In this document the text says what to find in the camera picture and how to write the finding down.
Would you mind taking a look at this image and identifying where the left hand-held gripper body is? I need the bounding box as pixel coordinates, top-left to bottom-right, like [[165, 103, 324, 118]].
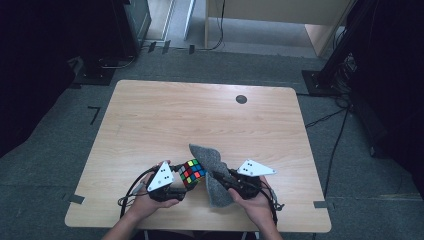
[[146, 160, 188, 203]]

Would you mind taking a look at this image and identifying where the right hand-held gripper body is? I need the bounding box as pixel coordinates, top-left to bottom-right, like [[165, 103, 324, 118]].
[[229, 159, 278, 201]]

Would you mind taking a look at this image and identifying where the multicoloured puzzle cube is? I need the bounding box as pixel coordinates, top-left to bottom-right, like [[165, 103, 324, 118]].
[[178, 158, 208, 192]]

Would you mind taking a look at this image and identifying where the grey towel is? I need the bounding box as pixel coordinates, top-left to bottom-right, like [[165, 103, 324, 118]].
[[188, 143, 236, 208]]

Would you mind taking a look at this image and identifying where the person's right hand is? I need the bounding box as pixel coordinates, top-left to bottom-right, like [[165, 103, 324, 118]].
[[228, 176, 278, 231]]

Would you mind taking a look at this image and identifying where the person's left hand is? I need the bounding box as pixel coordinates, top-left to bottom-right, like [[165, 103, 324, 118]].
[[128, 160, 181, 223]]

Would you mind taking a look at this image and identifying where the grey tape piece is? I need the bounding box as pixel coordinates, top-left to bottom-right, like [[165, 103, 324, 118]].
[[63, 193, 86, 205], [313, 200, 334, 210]]

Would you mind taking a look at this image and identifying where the black angled tape mark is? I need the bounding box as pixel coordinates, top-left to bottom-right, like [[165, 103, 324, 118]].
[[87, 105, 101, 126]]

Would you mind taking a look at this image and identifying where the black equipment cabinet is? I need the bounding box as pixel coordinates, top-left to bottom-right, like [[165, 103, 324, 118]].
[[73, 0, 153, 87]]

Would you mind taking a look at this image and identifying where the black metal stand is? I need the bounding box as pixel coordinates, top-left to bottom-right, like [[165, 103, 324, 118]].
[[301, 0, 381, 98]]

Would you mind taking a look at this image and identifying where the dark curtain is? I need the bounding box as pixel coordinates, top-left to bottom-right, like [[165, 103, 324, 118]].
[[346, 0, 424, 201], [0, 0, 116, 158]]

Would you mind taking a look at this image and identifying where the light wooden desk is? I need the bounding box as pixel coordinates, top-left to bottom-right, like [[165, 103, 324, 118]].
[[203, 0, 354, 58]]

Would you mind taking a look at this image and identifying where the left hand-held gripper cable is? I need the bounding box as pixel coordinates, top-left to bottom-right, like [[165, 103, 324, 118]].
[[118, 166, 158, 219]]

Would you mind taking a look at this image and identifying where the hand-held gripper cable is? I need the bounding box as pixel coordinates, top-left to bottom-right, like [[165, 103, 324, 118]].
[[259, 186, 286, 228], [118, 166, 158, 219]]

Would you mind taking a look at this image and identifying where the right hand-held gripper cable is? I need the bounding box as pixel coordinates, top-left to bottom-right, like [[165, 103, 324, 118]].
[[259, 186, 286, 228]]

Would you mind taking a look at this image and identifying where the black floor cable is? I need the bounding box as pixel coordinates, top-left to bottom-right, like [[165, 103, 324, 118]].
[[323, 109, 350, 198], [305, 108, 349, 129]]

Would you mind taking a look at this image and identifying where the black hanging cable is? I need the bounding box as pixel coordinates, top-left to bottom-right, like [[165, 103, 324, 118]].
[[194, 0, 226, 52]]

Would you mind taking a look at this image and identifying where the white metal rail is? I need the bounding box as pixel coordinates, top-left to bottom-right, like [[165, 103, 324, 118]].
[[182, 0, 197, 42]]

